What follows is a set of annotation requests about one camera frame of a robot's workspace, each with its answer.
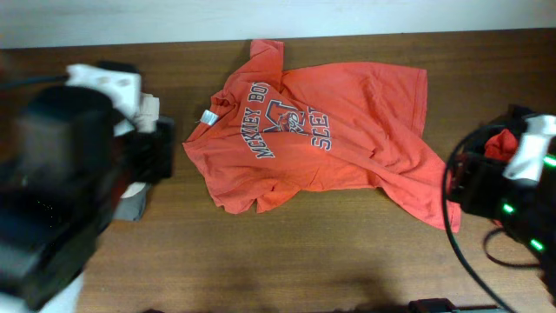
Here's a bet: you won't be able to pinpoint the orange soccer t-shirt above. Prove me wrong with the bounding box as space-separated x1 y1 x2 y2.
183 40 461 230

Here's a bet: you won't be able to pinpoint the beige folded shorts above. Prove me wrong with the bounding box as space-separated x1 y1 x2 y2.
119 92 161 199

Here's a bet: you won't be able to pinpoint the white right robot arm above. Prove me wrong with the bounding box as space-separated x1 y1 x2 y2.
441 124 555 311

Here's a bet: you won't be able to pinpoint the red patterned garment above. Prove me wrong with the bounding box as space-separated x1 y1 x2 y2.
484 129 519 162

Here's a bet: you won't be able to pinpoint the grey folded garment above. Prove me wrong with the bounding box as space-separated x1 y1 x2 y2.
113 183 150 222

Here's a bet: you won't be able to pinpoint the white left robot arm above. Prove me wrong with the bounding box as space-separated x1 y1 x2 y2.
1 85 175 311

